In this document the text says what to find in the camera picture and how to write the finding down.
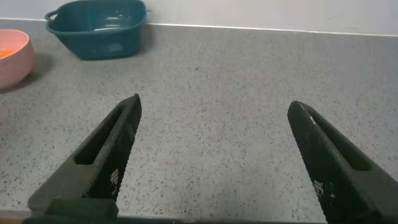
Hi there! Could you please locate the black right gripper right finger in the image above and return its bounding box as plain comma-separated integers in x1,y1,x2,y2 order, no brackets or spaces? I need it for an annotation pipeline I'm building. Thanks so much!
287,100,398,224

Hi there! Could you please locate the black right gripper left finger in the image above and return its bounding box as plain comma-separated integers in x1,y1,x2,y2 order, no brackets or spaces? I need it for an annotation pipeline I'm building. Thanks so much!
27,93,143,210

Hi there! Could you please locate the teal square plastic basin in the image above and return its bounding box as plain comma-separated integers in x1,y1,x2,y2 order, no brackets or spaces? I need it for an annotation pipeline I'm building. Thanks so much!
44,0,148,61

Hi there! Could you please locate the pink bowl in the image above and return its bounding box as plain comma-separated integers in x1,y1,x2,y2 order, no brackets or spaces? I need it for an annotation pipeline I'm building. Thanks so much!
0,29,35,90

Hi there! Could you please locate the orange liquid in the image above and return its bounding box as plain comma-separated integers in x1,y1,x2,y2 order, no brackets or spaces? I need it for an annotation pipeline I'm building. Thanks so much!
0,49,17,60

